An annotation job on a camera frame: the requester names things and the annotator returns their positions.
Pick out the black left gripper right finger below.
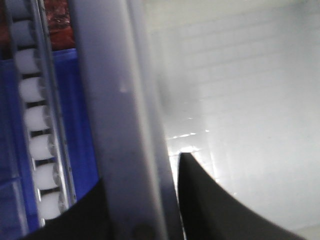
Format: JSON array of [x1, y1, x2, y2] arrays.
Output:
[[177, 153, 301, 240]]

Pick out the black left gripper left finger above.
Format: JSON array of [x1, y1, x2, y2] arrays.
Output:
[[22, 179, 112, 240]]

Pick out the white plastic tote bin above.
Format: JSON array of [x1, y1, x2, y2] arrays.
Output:
[[68, 0, 320, 240]]

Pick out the blue bin lower left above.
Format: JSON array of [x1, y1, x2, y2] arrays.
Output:
[[53, 48, 99, 200]]

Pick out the blue bin left shelf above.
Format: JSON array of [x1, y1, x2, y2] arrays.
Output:
[[0, 58, 30, 240]]

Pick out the left white roller track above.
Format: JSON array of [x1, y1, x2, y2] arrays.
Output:
[[4, 0, 77, 227]]

